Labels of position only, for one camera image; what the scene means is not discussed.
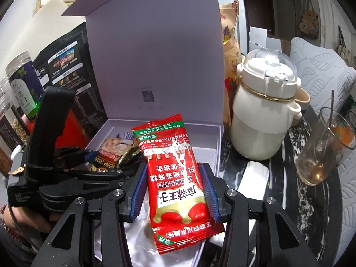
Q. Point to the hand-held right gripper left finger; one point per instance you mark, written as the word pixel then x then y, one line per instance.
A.
pixel 139 192

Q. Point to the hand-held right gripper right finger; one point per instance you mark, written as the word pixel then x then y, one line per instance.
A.
pixel 211 192

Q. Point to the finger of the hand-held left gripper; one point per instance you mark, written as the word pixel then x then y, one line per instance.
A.
pixel 75 157
pixel 105 175

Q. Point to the brown gold snack packet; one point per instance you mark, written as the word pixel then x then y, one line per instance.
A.
pixel 116 153

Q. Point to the red snack packet green edge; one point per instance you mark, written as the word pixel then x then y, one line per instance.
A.
pixel 175 183

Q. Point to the lilac oval pouch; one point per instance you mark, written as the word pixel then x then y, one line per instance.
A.
pixel 126 135

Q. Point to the lilac gift box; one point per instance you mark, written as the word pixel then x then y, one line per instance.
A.
pixel 155 47

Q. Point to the person's left hand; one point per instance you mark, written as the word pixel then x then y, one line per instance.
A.
pixel 33 219

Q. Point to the red canister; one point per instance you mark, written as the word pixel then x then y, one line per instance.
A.
pixel 75 128

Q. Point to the white tissue packet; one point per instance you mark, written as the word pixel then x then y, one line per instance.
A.
pixel 250 183

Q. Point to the group of clear food jars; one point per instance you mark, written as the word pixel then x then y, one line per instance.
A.
pixel 16 103

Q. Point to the black snack bag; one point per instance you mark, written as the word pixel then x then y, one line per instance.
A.
pixel 69 69

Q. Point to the white foam board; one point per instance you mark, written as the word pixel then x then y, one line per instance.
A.
pixel 33 22

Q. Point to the clear glass cup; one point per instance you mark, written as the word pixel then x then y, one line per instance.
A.
pixel 319 155

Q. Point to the beige bowl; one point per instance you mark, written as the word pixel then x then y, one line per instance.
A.
pixel 303 98

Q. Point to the orange patterned snack bag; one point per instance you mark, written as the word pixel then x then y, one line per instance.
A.
pixel 230 55

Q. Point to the chair with leaf-pattern cover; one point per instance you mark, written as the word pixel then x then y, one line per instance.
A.
pixel 349 200
pixel 322 66

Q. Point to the orange and green bag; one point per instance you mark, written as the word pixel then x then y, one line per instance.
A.
pixel 345 135

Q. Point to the white cartons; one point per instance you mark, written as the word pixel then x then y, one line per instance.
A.
pixel 267 41

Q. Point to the white fridge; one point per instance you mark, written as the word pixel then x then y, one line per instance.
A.
pixel 240 14

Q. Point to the brown door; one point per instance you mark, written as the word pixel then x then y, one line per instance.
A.
pixel 257 11

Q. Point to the beige tote bag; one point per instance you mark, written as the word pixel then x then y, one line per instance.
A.
pixel 343 48

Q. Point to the brown patterned tote bag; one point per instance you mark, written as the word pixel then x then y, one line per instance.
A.
pixel 308 21

